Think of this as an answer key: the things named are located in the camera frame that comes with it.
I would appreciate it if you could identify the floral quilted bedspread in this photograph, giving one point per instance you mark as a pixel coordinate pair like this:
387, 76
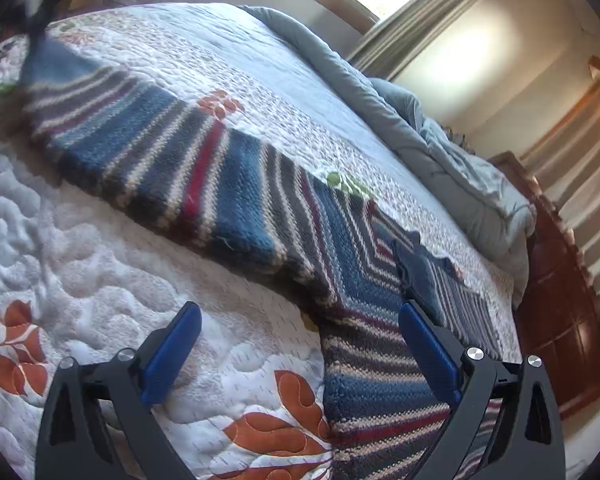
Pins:
130, 270

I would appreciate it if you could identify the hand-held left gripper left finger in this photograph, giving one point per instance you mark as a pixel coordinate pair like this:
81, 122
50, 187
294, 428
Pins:
172, 345

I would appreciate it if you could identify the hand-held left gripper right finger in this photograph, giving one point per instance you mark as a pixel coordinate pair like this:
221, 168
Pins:
427, 350

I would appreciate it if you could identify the striped knitted sweater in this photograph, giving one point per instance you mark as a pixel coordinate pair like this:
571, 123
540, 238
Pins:
230, 175

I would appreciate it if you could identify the striped beige curtain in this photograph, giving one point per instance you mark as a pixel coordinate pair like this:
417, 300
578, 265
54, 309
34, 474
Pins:
420, 15
590, 200

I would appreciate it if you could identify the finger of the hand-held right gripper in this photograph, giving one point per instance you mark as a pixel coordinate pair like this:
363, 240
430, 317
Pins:
47, 5

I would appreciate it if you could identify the grey comforter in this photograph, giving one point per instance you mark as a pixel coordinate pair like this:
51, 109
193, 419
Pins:
455, 185

